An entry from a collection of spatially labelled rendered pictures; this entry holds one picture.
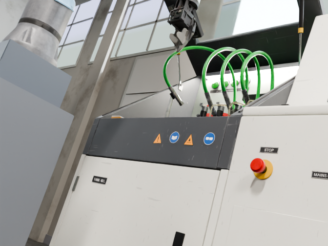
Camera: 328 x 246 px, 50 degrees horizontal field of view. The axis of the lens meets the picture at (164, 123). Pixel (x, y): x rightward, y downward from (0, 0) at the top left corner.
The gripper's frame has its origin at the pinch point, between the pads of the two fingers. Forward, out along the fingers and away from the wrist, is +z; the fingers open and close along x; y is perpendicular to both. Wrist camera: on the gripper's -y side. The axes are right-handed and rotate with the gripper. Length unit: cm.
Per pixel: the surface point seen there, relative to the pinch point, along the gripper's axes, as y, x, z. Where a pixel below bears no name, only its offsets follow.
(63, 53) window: -199, -529, -204
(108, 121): 2.2, -25.7, 30.1
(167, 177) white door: 2, 14, 49
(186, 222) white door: 2, 25, 61
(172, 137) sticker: 2.2, 11.1, 36.2
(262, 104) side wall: -8.3, 34.3, 20.1
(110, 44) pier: -194, -370, -194
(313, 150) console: 2, 56, 38
